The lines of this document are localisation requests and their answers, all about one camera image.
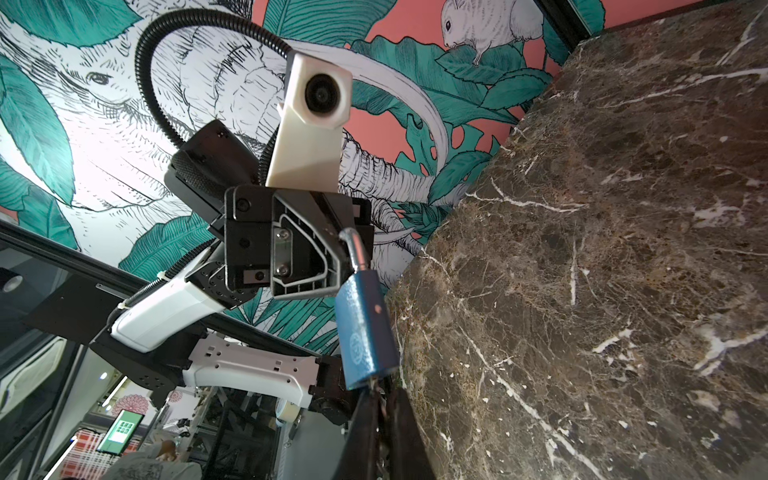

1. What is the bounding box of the blue padlock front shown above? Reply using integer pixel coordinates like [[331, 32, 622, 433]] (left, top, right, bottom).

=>
[[334, 228, 401, 390]]

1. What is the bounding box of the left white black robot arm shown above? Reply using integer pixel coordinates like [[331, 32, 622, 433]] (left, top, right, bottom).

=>
[[91, 9, 382, 425]]

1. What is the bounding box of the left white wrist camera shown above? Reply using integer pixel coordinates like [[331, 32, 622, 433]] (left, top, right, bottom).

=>
[[265, 50, 353, 193]]

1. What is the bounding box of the left black frame post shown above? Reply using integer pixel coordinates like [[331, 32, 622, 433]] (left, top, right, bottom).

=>
[[534, 0, 592, 53]]

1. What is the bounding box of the person in grey shirt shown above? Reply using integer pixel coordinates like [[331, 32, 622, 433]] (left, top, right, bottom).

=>
[[101, 440, 203, 480]]

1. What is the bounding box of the green lit tablet screen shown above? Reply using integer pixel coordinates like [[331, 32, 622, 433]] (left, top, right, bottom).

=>
[[96, 410, 144, 456]]

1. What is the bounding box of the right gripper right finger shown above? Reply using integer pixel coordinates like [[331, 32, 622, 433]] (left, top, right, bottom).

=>
[[383, 380, 436, 480]]

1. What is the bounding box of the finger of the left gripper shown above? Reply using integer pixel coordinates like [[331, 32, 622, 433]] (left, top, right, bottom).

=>
[[270, 190, 354, 300]]

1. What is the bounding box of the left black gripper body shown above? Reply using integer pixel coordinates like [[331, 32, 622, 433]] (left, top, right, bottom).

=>
[[224, 185, 374, 290]]

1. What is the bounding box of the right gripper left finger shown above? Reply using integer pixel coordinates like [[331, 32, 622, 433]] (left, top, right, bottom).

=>
[[347, 383, 381, 479]]

